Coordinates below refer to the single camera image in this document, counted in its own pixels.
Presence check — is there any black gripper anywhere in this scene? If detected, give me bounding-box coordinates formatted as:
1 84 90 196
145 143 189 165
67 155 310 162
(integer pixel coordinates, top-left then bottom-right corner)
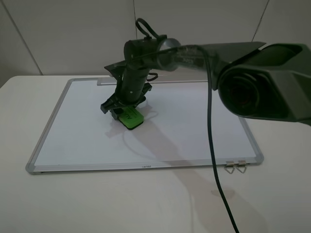
100 83 152 120

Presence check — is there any green whiteboard eraser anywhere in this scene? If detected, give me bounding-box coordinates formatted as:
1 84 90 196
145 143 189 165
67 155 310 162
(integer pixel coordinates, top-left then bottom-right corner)
118 107 144 130

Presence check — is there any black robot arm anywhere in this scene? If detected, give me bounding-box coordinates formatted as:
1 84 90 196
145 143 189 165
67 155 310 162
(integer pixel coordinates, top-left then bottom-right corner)
101 36 311 125

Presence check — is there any aluminium framed whiteboard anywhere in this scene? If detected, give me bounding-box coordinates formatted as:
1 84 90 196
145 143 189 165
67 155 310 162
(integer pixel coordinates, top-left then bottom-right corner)
25 77 265 175

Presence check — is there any left metal binder clip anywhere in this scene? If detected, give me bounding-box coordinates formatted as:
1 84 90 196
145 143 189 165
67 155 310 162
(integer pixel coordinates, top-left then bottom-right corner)
224 161 235 174

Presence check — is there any clear tape piece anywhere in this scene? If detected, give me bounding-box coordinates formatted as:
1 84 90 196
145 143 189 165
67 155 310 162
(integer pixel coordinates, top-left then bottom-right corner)
211 190 235 199

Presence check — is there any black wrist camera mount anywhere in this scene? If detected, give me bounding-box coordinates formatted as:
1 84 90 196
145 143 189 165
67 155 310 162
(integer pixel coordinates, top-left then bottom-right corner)
104 61 127 82

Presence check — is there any black cable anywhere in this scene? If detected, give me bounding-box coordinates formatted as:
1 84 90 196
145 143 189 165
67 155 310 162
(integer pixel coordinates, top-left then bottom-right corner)
131 18 240 233

